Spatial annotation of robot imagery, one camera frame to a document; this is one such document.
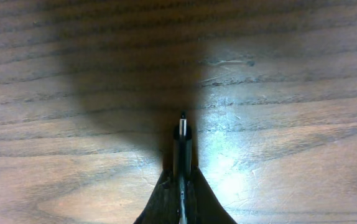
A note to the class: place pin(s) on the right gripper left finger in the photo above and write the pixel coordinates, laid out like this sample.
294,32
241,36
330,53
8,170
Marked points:
162,206

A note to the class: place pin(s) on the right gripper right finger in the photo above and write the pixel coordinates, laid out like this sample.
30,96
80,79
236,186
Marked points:
202,205

